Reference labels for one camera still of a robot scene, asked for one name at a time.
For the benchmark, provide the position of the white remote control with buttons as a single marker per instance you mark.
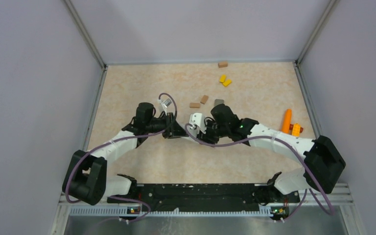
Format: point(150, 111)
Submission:
point(191, 138)

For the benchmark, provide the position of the orange toy brick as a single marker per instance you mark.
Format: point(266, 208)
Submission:
point(296, 129)

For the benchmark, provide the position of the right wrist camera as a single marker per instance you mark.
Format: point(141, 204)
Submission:
point(197, 124)

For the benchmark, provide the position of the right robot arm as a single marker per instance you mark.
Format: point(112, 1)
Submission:
point(322, 164)

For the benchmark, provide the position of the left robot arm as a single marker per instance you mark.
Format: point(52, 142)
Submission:
point(86, 177)

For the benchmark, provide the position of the yellow block left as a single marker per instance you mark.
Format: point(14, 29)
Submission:
point(222, 78)

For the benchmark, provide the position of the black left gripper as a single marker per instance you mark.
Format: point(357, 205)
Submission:
point(173, 129)

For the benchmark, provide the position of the grey remote control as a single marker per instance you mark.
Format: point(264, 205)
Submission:
point(218, 102)

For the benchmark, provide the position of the orange toy carrot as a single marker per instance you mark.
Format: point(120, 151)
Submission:
point(286, 121)

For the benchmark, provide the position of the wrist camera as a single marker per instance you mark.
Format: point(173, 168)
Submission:
point(164, 104)
point(197, 124)

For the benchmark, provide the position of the tan wooden block far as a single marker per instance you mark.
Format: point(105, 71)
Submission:
point(222, 64)

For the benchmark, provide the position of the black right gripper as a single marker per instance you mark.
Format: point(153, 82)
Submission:
point(206, 137)

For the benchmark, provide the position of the tan wooden block right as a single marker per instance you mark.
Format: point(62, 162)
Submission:
point(204, 99)

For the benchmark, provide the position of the yellow block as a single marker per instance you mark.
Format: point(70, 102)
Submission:
point(222, 78)
point(227, 82)

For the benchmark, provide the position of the tan wooden block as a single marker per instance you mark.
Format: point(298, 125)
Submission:
point(195, 105)
point(204, 99)
point(222, 64)

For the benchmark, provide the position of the yellow block right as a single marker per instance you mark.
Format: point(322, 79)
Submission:
point(227, 82)

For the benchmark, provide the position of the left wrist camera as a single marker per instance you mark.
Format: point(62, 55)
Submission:
point(164, 104)

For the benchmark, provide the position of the tan wooden block left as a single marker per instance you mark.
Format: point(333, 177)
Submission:
point(195, 105)

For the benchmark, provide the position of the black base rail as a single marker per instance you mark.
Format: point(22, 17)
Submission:
point(206, 197)

